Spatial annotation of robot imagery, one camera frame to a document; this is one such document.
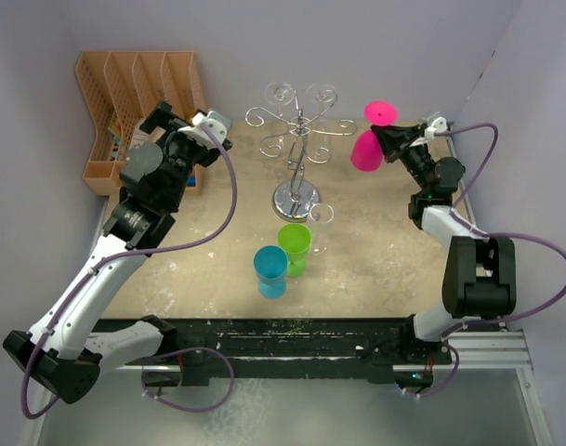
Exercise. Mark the blue plastic goblet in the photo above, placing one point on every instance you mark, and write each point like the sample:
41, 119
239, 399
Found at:
270, 265

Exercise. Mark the chrome wine glass rack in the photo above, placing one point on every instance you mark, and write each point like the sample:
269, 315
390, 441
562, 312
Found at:
298, 144

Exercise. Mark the pink plastic goblet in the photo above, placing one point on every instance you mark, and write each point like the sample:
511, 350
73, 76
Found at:
367, 154

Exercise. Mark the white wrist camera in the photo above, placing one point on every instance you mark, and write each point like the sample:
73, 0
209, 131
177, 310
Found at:
432, 125
207, 127

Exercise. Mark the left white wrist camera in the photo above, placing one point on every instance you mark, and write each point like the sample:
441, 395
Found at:
207, 127

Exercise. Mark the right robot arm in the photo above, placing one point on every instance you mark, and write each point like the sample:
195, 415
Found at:
479, 280

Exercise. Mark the colourful booklet in organizer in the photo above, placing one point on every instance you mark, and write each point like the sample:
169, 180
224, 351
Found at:
115, 131

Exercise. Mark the white oval label card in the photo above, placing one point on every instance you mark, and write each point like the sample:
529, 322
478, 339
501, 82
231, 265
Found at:
138, 137

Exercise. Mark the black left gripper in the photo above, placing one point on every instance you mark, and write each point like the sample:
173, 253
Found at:
159, 118

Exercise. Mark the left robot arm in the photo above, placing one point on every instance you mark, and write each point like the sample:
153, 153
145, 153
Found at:
61, 352

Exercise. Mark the aluminium rail frame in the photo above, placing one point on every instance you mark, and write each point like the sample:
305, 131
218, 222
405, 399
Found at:
488, 341

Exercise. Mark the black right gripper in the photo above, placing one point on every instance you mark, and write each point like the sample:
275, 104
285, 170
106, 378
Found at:
397, 141

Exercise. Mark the clear wine glass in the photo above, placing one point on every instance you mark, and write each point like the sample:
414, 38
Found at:
279, 94
324, 96

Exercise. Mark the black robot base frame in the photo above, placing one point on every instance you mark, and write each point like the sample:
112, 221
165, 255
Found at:
370, 349

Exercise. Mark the peach plastic file organizer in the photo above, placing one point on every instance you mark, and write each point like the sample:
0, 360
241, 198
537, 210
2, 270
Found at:
131, 83

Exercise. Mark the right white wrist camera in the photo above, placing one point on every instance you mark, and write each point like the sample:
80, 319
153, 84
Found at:
432, 125

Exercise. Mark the green plastic goblet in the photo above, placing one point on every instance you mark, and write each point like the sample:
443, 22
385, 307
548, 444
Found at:
295, 240

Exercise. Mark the tall clear flute glass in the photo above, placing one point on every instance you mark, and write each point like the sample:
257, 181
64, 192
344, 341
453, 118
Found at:
319, 221

